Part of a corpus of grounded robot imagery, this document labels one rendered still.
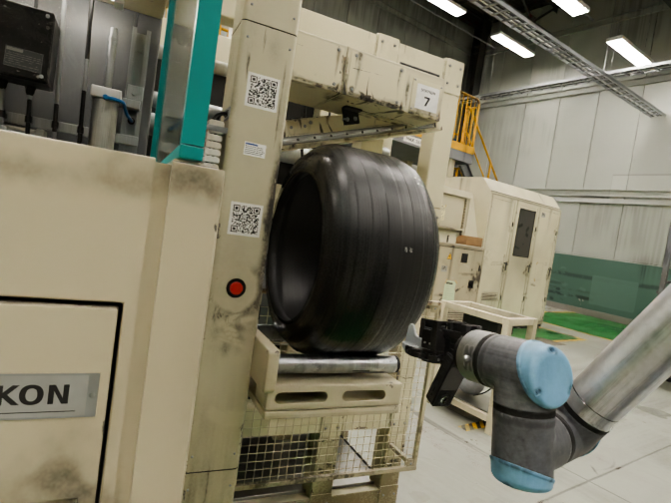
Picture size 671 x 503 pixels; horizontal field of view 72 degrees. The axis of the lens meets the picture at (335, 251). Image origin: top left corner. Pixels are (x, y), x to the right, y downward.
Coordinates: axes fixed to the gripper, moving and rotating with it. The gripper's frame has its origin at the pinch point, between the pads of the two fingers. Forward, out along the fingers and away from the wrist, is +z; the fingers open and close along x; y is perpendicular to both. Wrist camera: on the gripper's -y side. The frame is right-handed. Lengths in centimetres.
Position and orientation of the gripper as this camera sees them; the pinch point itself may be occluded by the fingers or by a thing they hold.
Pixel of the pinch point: (407, 346)
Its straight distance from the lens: 102.4
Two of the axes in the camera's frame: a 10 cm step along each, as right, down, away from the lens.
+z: -4.3, 0.1, 9.0
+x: -9.0, -1.1, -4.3
